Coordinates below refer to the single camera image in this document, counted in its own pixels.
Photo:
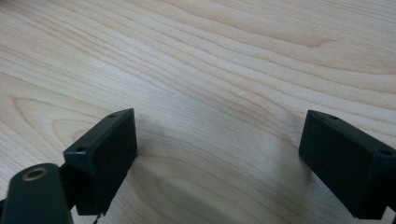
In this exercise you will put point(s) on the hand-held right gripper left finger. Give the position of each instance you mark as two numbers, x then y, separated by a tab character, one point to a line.
102	161

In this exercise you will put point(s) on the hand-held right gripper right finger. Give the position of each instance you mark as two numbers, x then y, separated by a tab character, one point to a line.
345	161

